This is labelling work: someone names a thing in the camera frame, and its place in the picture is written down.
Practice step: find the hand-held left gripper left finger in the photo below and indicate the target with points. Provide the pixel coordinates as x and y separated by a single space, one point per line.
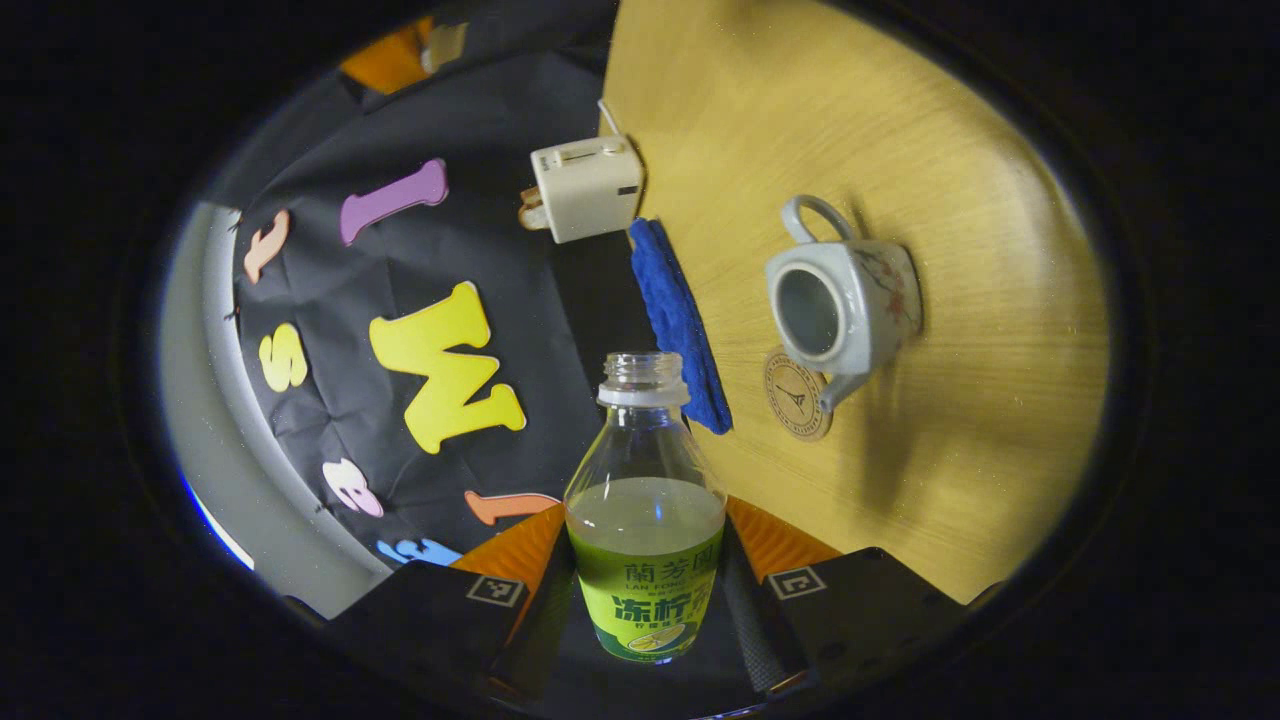
540 630

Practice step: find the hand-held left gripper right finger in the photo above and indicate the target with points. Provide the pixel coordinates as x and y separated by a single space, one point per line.
745 630

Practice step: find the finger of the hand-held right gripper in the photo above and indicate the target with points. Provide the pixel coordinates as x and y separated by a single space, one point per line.
388 62

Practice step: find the clear green-label water bottle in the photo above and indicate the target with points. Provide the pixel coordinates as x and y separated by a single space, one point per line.
645 560

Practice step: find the round wooden coaster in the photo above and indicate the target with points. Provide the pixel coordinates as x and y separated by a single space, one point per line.
795 395

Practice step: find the white ceramic teacup with spout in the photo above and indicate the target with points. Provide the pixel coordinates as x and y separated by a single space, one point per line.
860 300

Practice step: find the toast slice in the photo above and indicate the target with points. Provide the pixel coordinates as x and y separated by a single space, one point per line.
533 208

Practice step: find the white toaster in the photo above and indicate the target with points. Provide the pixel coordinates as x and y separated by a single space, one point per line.
590 190

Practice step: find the black backdrop cloth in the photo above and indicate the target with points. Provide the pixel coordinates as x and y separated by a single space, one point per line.
330 300

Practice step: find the blue towel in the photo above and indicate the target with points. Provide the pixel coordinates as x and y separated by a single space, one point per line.
675 310

